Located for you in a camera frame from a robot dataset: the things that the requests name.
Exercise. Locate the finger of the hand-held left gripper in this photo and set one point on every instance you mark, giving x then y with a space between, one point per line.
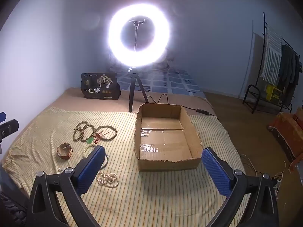
2 116
9 127

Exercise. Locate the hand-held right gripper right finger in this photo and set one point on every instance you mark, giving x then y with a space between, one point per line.
215 172

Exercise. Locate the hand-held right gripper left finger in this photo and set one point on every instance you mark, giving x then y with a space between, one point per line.
91 167

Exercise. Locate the thin dark bangle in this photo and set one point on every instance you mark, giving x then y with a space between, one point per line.
108 159

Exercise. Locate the brown wide bangle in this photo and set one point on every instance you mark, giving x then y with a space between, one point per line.
65 155

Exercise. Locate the small pearl earring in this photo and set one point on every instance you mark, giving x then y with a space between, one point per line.
58 169

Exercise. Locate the cardboard box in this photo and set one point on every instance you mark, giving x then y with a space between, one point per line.
165 144

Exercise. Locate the yellow striped cloth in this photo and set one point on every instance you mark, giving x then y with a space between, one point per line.
153 194

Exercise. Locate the brown blanket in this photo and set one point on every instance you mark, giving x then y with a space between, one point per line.
71 99

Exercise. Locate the black snack bag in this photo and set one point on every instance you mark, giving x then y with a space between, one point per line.
100 86

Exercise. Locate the orange cloth covered box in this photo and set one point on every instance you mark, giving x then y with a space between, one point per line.
288 132

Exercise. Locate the black clothes rack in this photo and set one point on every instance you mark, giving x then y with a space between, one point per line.
247 93

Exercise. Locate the black tripod stand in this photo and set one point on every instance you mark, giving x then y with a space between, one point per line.
132 92

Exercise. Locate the yellow box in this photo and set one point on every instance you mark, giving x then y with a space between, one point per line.
274 94

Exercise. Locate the blue patterned sheet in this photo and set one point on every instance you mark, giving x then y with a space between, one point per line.
170 82

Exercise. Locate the dark green hanging garment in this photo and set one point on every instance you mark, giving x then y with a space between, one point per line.
286 68

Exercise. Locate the white striped towel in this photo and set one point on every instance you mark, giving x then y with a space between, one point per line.
272 56

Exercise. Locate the grey hanging garment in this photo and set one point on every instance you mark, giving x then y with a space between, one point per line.
297 71

